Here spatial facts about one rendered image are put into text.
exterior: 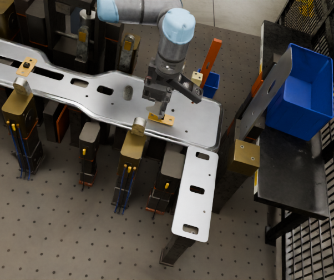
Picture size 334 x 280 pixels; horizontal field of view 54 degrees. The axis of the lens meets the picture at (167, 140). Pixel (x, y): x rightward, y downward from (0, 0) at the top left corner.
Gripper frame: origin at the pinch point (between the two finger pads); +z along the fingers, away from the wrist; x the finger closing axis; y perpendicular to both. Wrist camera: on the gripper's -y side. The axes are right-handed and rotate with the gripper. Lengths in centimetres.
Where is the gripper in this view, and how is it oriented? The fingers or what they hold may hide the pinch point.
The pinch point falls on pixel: (162, 114)
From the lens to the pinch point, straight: 105.3
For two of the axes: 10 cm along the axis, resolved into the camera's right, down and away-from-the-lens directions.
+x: -2.0, 7.8, -5.9
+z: -1.9, 5.6, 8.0
